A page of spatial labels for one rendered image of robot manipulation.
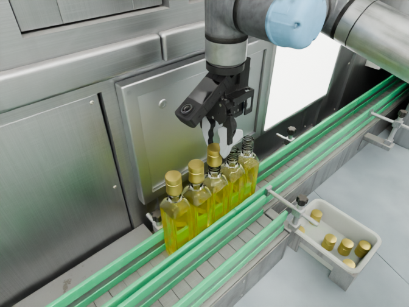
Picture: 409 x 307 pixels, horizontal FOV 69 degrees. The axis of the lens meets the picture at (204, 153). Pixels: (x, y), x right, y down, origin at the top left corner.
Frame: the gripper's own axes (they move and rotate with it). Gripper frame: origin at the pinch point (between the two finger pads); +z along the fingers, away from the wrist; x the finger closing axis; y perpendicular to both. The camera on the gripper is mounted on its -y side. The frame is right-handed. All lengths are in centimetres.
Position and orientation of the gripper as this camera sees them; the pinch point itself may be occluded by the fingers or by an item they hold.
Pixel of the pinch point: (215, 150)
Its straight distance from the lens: 66.0
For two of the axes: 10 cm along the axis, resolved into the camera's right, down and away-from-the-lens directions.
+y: 7.4, -4.3, 5.1
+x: -6.7, -4.7, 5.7
